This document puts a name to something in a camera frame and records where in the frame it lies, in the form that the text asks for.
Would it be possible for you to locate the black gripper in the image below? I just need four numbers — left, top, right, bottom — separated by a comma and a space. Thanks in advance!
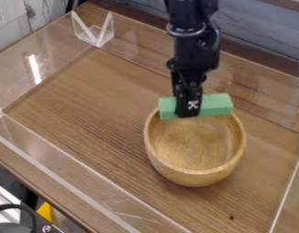
167, 24, 221, 117

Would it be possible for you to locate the brown wooden bowl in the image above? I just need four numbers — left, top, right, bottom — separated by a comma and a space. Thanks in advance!
143, 109, 248, 187

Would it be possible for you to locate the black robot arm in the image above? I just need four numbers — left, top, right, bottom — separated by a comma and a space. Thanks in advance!
165, 0, 222, 117

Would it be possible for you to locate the black cable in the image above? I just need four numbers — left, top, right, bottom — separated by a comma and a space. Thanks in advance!
0, 203, 39, 233

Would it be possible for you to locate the clear acrylic tray wall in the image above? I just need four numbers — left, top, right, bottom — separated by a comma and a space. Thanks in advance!
0, 5, 299, 233

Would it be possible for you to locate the green rectangular block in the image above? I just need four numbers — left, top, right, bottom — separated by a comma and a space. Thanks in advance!
158, 93, 234, 120

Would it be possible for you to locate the clear acrylic corner bracket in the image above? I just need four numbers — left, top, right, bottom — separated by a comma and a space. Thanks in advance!
71, 11, 115, 48

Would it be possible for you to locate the yellow sticker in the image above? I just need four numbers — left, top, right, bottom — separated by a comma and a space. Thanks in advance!
36, 201, 54, 222

